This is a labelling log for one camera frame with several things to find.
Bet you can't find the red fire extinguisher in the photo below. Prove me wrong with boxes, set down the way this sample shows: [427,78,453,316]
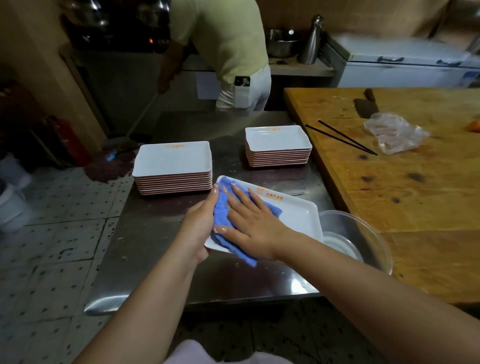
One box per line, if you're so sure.
[46,116,92,167]

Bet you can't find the steel jug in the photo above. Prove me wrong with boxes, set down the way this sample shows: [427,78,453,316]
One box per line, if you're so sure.
[298,14,325,65]

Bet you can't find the wooden table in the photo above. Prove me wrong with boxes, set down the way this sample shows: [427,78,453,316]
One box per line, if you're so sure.
[283,87,480,305]

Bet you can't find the steel basin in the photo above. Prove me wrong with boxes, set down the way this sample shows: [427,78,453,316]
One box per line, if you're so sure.
[265,28,303,59]

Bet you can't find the crumpled clear plastic bag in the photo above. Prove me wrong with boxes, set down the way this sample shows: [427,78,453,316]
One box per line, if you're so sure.
[363,112,431,155]

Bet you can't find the beige side counter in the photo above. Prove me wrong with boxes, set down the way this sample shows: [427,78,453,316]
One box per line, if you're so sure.
[268,56,335,78]

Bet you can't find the white plastic bucket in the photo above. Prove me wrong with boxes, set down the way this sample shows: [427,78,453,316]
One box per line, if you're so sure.
[0,179,33,232]
[0,153,33,188]

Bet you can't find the person's left hand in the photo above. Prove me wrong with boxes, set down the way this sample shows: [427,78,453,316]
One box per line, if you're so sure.
[176,183,220,265]

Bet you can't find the person's left forearm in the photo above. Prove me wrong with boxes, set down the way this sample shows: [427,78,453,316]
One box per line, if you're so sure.
[73,245,200,364]

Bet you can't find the steel work table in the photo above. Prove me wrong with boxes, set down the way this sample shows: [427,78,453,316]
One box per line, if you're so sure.
[84,110,338,316]

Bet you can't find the blue cloth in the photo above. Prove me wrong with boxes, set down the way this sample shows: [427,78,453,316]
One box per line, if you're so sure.
[210,176,283,268]

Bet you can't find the steel cleaver with dark handle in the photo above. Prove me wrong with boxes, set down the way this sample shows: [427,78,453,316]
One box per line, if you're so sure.
[353,88,380,119]

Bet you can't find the wiped plates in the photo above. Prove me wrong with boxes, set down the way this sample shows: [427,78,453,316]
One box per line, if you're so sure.
[204,175,324,256]

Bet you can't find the white chest freezer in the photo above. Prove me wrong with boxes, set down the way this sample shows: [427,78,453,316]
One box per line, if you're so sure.
[320,33,480,89]

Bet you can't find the dark storage rack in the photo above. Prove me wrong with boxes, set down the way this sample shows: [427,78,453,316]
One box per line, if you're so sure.
[0,80,50,166]

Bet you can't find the white paper sheet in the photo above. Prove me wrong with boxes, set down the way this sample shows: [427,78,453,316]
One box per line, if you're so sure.
[194,71,222,100]

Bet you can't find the clear glass bowl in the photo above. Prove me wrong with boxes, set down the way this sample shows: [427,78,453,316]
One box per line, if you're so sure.
[317,209,394,276]

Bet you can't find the mop with dark red head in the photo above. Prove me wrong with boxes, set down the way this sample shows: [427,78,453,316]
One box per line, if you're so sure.
[83,91,160,185]

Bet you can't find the stack of white plates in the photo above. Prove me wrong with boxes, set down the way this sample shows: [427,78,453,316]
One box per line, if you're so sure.
[244,125,313,168]
[131,140,214,196]

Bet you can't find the stainless steel cabinet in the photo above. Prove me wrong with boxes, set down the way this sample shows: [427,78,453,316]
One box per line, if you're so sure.
[59,41,222,138]

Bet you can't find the person's right forearm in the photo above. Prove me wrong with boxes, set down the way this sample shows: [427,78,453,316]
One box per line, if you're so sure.
[277,234,480,364]

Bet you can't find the person's right hand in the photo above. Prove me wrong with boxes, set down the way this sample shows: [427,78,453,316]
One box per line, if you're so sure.
[213,183,297,262]

